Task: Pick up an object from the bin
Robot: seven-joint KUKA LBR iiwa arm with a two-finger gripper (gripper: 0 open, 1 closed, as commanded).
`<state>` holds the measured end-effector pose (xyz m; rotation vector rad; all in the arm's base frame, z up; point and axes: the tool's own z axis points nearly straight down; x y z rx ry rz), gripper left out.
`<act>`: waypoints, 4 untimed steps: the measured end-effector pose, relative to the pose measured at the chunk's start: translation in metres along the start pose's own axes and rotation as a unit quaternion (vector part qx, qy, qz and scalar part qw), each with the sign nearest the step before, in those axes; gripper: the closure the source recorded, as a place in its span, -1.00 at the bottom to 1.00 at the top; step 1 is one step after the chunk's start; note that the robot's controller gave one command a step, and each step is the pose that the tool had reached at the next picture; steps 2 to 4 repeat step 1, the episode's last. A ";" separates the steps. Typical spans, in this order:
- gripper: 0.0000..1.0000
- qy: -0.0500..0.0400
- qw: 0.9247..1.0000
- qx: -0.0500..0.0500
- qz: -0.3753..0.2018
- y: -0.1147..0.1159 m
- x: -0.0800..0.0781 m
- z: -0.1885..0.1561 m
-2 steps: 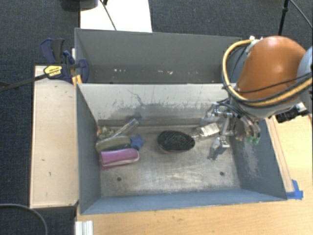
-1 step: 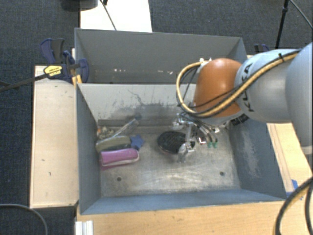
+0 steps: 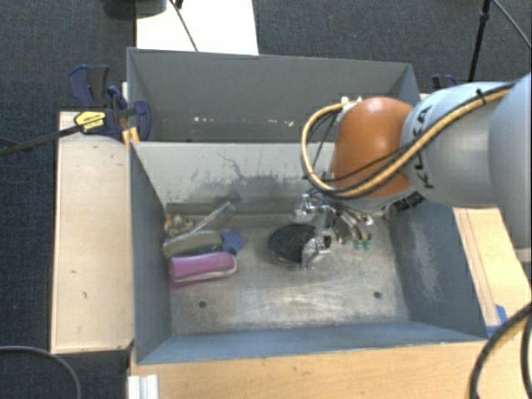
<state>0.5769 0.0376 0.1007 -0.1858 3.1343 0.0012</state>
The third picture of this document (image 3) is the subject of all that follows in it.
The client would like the pink flat case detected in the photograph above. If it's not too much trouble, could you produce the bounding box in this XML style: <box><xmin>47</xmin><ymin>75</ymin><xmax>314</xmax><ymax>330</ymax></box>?
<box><xmin>168</xmin><ymin>251</ymin><xmax>239</xmax><ymax>289</ymax></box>

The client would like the blue star shape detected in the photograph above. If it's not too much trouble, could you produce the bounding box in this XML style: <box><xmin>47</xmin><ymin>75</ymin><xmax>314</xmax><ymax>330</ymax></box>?
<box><xmin>219</xmin><ymin>227</ymin><xmax>248</xmax><ymax>256</ymax></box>

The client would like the small speckled packet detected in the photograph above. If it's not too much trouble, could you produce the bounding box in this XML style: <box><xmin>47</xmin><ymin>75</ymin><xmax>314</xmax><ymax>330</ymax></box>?
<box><xmin>163</xmin><ymin>213</ymin><xmax>195</xmax><ymax>237</ymax></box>

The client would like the dark green flat block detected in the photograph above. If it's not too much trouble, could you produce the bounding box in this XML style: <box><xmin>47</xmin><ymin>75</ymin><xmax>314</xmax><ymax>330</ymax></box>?
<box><xmin>161</xmin><ymin>229</ymin><xmax>224</xmax><ymax>259</ymax></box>

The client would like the pale wood flat board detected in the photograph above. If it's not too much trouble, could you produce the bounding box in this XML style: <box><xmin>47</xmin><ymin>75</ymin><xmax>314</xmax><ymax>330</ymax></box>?
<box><xmin>49</xmin><ymin>110</ymin><xmax>136</xmax><ymax>355</ymax></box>

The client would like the grey metal bin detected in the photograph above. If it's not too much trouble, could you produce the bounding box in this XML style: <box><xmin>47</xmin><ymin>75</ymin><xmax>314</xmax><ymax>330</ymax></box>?
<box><xmin>126</xmin><ymin>47</ymin><xmax>490</xmax><ymax>366</ymax></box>

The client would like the clear glass thing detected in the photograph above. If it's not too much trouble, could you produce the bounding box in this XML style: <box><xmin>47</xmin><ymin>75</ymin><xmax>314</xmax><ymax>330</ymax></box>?
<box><xmin>193</xmin><ymin>199</ymin><xmax>238</xmax><ymax>235</ymax></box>

